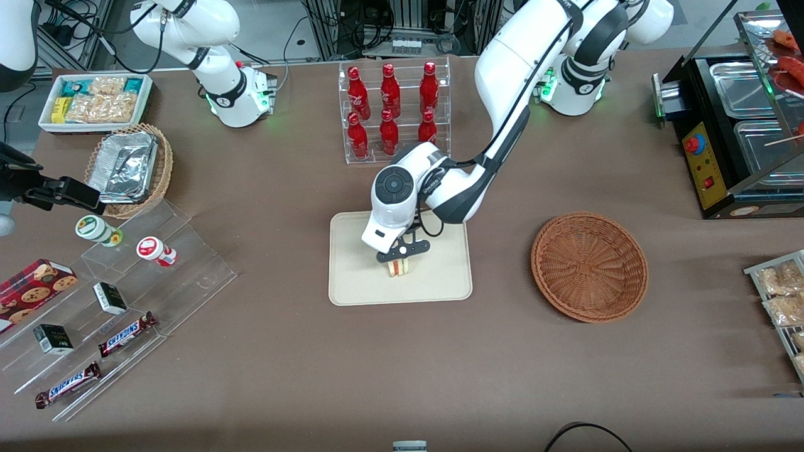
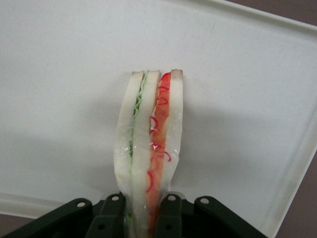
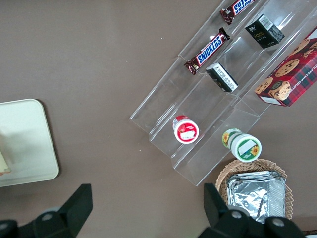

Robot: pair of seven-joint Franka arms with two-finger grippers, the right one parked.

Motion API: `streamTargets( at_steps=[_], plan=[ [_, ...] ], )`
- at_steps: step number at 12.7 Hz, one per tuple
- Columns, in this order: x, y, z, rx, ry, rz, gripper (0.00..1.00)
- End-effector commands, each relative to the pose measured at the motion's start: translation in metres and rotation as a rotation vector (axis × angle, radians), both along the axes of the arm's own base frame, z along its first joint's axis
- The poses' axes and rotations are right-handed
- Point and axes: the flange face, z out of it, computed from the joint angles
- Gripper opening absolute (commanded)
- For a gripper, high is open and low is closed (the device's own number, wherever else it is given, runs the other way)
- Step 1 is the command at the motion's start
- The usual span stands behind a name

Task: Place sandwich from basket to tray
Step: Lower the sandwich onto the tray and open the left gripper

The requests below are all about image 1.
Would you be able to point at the triangular sandwich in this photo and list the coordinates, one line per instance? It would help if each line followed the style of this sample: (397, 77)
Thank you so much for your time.
(402, 269)

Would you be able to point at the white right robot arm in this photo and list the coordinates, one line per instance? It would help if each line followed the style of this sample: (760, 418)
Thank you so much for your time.
(188, 25)

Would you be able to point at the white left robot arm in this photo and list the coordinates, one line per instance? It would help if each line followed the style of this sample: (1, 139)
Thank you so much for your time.
(502, 69)

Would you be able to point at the beige plastic tray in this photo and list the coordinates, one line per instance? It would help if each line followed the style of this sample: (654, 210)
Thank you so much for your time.
(352, 276)

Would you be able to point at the tan wicker basket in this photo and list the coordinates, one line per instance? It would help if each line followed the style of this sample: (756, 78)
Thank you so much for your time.
(164, 169)

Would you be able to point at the round brown wicker basket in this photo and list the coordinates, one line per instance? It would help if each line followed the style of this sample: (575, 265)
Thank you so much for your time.
(587, 267)

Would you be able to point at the tray of packaged cookies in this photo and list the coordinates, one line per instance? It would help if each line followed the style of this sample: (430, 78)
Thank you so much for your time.
(754, 271)

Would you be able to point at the green lid yoghurt cup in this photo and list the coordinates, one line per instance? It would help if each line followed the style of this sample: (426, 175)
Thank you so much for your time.
(94, 228)

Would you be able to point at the white rectangular snack bin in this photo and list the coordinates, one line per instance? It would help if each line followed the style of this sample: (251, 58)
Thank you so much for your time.
(47, 124)

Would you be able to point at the silver foil container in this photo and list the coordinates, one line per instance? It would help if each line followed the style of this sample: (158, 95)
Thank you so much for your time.
(122, 166)

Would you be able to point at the yellow snack packet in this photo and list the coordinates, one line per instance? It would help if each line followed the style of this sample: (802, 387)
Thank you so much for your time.
(59, 110)

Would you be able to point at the clear cracker bag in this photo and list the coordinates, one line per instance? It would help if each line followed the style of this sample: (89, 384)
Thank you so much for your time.
(85, 108)
(119, 107)
(107, 85)

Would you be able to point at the teal snack packet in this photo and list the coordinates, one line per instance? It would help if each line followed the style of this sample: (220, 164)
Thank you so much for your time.
(132, 85)
(73, 88)

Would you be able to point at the clear acrylic bottle rack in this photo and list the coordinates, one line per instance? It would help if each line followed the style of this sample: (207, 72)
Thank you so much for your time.
(405, 160)

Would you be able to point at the red lid yoghurt cup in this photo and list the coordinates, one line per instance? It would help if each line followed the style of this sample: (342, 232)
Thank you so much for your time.
(152, 249)

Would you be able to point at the red cookie box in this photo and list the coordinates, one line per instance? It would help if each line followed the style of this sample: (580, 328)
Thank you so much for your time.
(34, 289)

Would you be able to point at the small dark drink carton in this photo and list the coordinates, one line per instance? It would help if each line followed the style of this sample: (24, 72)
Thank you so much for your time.
(110, 299)
(53, 339)

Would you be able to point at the red cola bottle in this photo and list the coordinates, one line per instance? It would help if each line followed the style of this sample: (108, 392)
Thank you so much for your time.
(358, 138)
(358, 94)
(429, 88)
(427, 130)
(389, 135)
(390, 91)

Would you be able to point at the clear acrylic stepped display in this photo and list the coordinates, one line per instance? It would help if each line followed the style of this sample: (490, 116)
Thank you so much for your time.
(188, 276)

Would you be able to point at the brown Snickers bar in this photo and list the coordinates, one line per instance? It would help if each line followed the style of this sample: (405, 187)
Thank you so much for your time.
(127, 334)
(68, 385)

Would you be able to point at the small grey device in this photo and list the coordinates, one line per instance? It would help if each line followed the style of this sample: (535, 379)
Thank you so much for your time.
(409, 447)

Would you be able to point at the white power strip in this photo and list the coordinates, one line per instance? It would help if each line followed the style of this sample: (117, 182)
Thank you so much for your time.
(406, 46)

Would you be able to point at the black food warmer machine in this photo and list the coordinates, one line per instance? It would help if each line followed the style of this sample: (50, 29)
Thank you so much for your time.
(722, 201)

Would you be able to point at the steel warmer pan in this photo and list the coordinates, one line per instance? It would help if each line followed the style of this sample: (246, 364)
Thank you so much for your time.
(741, 88)
(763, 150)

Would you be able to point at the clear pastry bag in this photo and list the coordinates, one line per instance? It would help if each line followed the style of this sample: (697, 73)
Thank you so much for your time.
(800, 364)
(799, 340)
(782, 279)
(788, 311)

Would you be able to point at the aluminium frame rack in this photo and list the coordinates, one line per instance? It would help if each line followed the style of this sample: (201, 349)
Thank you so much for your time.
(326, 25)

